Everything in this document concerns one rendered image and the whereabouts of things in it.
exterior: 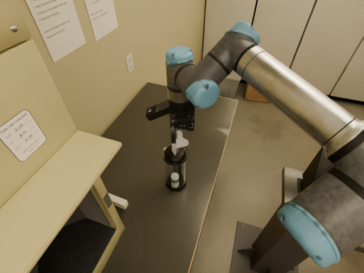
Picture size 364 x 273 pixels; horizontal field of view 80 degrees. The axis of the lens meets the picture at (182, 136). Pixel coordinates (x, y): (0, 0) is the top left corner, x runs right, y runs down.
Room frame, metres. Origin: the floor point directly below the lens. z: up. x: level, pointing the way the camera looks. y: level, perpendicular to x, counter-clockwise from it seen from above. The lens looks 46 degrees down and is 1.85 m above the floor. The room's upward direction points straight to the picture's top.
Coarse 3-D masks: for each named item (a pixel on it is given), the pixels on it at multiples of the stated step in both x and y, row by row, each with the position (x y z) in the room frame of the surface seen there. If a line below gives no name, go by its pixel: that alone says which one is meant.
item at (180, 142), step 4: (176, 132) 0.52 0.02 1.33; (180, 132) 0.53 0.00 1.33; (176, 136) 0.52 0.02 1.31; (180, 136) 0.52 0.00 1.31; (176, 140) 0.51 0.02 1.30; (180, 140) 0.51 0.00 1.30; (184, 140) 0.51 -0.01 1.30; (172, 144) 0.50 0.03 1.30; (176, 144) 0.50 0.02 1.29; (180, 144) 0.50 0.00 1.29; (184, 144) 0.50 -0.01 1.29; (172, 148) 0.49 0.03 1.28; (176, 148) 0.49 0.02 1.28
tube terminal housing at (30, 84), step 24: (24, 48) 0.33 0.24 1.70; (0, 72) 0.28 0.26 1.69; (24, 72) 0.31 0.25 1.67; (48, 72) 0.35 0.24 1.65; (0, 96) 0.26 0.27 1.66; (24, 96) 0.29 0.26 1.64; (48, 96) 0.33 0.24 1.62; (0, 120) 0.24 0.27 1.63; (48, 120) 0.31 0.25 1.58; (72, 120) 0.35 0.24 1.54; (0, 144) 0.22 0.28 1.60; (48, 144) 0.28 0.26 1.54; (0, 168) 0.20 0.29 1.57; (24, 168) 0.23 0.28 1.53; (0, 192) 0.18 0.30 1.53; (96, 192) 0.34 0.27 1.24
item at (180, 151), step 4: (168, 148) 0.58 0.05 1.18; (180, 148) 0.58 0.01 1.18; (184, 148) 0.58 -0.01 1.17; (164, 152) 0.57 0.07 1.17; (168, 152) 0.56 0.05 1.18; (172, 152) 0.56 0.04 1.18; (176, 152) 0.55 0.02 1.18; (180, 152) 0.56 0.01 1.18; (184, 152) 0.56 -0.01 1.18; (168, 156) 0.54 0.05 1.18; (172, 156) 0.54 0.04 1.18; (176, 156) 0.54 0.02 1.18; (180, 156) 0.54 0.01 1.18; (184, 156) 0.55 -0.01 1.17; (172, 160) 0.52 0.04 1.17; (176, 160) 0.52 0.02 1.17
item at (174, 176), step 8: (168, 160) 0.53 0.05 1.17; (184, 160) 0.53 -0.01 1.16; (168, 168) 0.53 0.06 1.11; (176, 168) 0.52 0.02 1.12; (184, 168) 0.54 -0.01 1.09; (168, 176) 0.53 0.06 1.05; (176, 176) 0.52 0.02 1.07; (184, 176) 0.54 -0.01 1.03; (168, 184) 0.53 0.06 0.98; (176, 184) 0.52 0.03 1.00
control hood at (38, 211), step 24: (72, 144) 0.31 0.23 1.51; (96, 144) 0.31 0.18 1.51; (120, 144) 0.31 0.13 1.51; (48, 168) 0.24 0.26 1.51; (72, 168) 0.24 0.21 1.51; (96, 168) 0.24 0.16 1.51; (24, 192) 0.19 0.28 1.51; (48, 192) 0.19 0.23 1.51; (72, 192) 0.19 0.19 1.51; (0, 216) 0.15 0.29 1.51; (24, 216) 0.15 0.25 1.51; (48, 216) 0.15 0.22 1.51; (0, 240) 0.11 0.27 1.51; (24, 240) 0.11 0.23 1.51; (48, 240) 0.11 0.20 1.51; (0, 264) 0.08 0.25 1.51; (24, 264) 0.08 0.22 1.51
